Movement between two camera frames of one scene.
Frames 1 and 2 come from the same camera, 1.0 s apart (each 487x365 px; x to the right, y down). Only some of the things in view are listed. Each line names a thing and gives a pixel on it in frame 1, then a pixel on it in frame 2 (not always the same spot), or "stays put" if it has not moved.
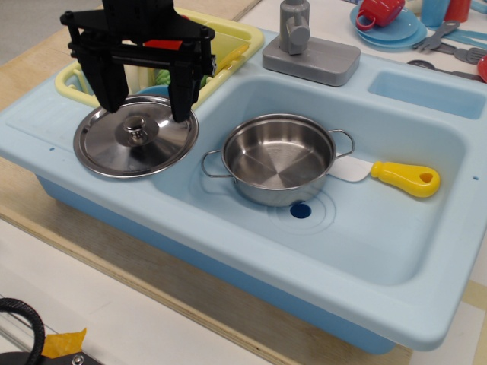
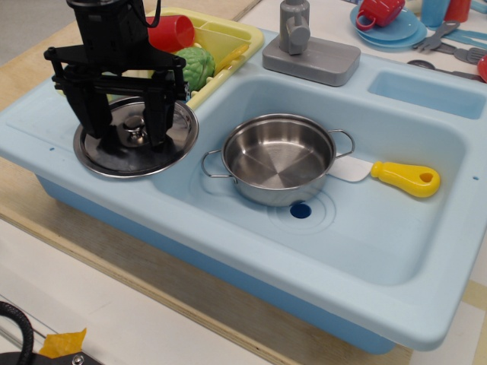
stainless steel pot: x=278 y=160 stays put
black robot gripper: x=143 y=31 -> x=113 y=53
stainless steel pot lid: x=140 y=138 stays put
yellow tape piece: x=58 y=344 stays put
